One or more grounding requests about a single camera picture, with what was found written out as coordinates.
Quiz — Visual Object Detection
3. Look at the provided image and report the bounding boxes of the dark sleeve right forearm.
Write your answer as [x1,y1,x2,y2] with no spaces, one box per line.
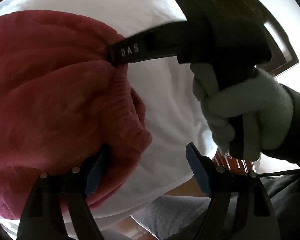
[262,86,300,166]

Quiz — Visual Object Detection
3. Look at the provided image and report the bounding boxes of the right hand in grey glove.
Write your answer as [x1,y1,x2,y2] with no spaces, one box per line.
[190,63,293,160]

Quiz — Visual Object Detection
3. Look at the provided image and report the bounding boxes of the grey trousers of person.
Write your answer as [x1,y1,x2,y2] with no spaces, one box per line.
[99,173,300,240]

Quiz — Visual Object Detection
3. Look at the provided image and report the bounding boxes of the white bed sheet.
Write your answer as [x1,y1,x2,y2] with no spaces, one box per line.
[0,0,217,235]

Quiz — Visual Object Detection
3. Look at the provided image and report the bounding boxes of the dark framed wall picture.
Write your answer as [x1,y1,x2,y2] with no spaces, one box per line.
[212,0,299,76]

